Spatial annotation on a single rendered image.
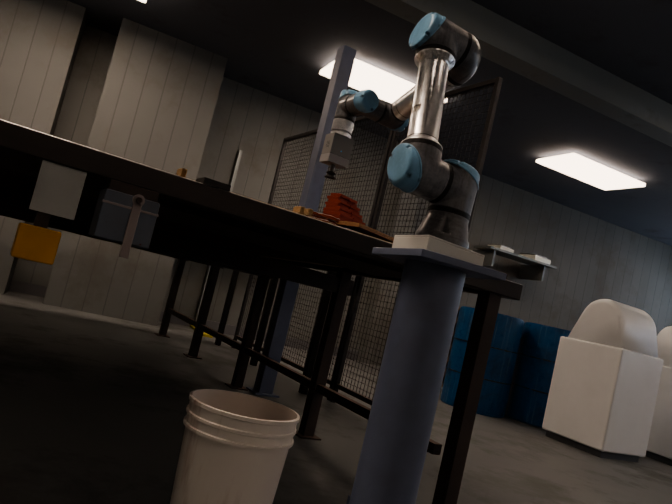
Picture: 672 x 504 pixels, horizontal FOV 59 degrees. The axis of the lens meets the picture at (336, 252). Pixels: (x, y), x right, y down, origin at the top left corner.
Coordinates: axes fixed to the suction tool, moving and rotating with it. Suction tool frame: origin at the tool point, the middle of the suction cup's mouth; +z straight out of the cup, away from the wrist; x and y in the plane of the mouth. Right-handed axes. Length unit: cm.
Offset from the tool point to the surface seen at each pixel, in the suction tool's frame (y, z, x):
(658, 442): -443, 96, -108
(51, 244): 83, 45, 29
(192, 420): 42, 79, 37
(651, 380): -384, 44, -92
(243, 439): 33, 80, 49
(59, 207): 84, 36, 26
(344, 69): -81, -112, -166
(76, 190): 81, 31, 26
